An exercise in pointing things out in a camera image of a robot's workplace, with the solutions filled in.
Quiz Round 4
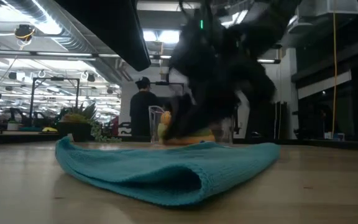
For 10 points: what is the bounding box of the black curtain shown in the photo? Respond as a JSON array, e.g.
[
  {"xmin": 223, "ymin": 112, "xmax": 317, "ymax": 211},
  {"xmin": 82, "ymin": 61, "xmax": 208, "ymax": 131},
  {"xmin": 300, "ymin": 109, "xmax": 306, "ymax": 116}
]
[{"xmin": 246, "ymin": 101, "xmax": 289, "ymax": 139}]

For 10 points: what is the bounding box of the green microfiber towel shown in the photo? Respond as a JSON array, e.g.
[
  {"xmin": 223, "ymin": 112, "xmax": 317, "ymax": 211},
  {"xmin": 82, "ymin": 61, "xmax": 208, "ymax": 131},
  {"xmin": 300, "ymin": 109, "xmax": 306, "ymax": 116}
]
[{"xmin": 157, "ymin": 123, "xmax": 213, "ymax": 140}]

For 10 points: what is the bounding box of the person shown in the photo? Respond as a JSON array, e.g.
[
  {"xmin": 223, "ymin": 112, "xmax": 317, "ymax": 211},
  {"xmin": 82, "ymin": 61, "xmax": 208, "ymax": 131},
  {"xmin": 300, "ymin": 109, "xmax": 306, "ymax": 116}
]
[{"xmin": 129, "ymin": 76, "xmax": 162, "ymax": 138}]

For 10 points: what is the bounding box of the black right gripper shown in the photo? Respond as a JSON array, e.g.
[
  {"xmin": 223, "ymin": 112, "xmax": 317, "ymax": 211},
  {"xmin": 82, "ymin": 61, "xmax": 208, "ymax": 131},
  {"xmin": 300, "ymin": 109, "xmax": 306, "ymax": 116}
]
[{"xmin": 162, "ymin": 17, "xmax": 277, "ymax": 141}]

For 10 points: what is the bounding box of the turquoise microfiber towel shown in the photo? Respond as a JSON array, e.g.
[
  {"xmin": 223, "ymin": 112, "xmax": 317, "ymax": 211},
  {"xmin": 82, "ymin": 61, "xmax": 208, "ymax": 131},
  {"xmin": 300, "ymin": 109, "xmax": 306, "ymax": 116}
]
[{"xmin": 54, "ymin": 136, "xmax": 282, "ymax": 207}]

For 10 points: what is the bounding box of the black ceiling cable reel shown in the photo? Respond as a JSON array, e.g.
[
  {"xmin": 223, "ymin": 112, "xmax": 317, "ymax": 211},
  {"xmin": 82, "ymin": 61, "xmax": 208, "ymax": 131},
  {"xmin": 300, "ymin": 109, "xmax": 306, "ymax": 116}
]
[{"xmin": 13, "ymin": 24, "xmax": 36, "ymax": 42}]

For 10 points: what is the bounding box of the potted succulent plant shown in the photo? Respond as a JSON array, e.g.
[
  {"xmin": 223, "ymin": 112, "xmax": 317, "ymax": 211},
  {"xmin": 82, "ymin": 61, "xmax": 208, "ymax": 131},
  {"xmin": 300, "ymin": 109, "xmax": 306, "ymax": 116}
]
[{"xmin": 57, "ymin": 101, "xmax": 122, "ymax": 144}]

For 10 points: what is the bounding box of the small white box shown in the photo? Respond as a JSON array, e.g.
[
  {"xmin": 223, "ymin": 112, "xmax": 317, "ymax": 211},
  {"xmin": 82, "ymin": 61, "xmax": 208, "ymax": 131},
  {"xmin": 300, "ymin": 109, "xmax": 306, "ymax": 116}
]
[{"xmin": 323, "ymin": 132, "xmax": 346, "ymax": 141}]

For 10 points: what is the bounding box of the white ceiling unit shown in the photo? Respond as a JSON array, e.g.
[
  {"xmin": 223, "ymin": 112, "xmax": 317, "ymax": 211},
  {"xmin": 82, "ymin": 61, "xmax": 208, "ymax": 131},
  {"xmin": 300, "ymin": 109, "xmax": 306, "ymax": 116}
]
[{"xmin": 296, "ymin": 0, "xmax": 358, "ymax": 18}]

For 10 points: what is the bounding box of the clear plastic bin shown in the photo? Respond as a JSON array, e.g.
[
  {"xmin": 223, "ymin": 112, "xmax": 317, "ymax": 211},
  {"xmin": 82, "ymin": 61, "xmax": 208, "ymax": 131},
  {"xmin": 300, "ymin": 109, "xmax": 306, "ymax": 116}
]
[{"xmin": 147, "ymin": 105, "xmax": 239, "ymax": 146}]

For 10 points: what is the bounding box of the long linear ceiling lamp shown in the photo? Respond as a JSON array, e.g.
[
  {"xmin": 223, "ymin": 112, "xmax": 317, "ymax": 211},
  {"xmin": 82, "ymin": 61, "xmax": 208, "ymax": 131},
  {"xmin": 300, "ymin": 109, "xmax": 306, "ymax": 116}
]
[{"xmin": 0, "ymin": 50, "xmax": 282, "ymax": 65}]

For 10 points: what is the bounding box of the yellow hanging cable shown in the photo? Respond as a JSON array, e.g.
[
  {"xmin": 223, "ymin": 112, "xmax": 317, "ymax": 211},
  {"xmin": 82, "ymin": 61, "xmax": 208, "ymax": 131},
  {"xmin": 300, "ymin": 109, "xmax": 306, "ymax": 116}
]
[{"xmin": 277, "ymin": 48, "xmax": 283, "ymax": 139}]

